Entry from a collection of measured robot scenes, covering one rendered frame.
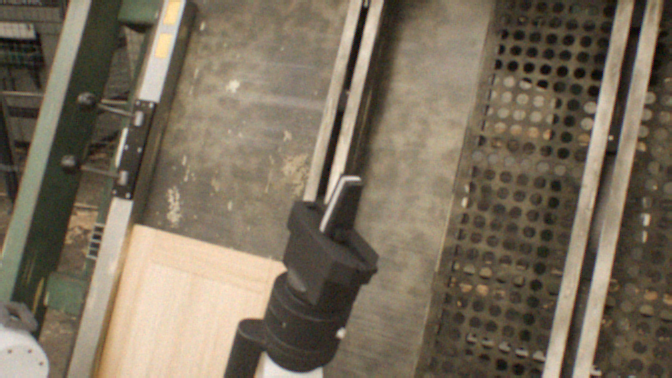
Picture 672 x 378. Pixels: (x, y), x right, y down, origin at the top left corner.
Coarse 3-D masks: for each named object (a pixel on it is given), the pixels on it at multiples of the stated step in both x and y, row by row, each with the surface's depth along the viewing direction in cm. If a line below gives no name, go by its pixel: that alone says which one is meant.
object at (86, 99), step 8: (80, 96) 120; (88, 96) 120; (80, 104) 119; (88, 104) 119; (96, 104) 121; (88, 112) 121; (112, 112) 124; (120, 112) 124; (136, 112) 126; (136, 120) 126
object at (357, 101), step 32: (352, 0) 111; (384, 0) 109; (352, 32) 110; (384, 32) 111; (352, 64) 111; (352, 96) 108; (320, 128) 109; (352, 128) 107; (320, 160) 108; (352, 160) 109; (320, 192) 109
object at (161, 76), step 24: (168, 0) 131; (168, 48) 128; (168, 72) 128; (144, 96) 129; (168, 96) 130; (144, 168) 127; (144, 192) 128; (120, 216) 126; (120, 240) 125; (96, 264) 127; (120, 264) 126; (96, 288) 126; (96, 312) 125; (96, 336) 124; (72, 360) 125; (96, 360) 124
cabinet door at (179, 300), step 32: (128, 256) 127; (160, 256) 124; (192, 256) 121; (224, 256) 118; (256, 256) 117; (128, 288) 125; (160, 288) 123; (192, 288) 120; (224, 288) 118; (256, 288) 115; (128, 320) 124; (160, 320) 122; (192, 320) 119; (224, 320) 117; (128, 352) 123; (160, 352) 121; (192, 352) 118; (224, 352) 116
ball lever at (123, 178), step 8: (64, 160) 119; (72, 160) 119; (80, 160) 120; (64, 168) 118; (72, 168) 119; (80, 168) 120; (88, 168) 122; (96, 168) 123; (112, 176) 124; (120, 176) 125; (128, 176) 126
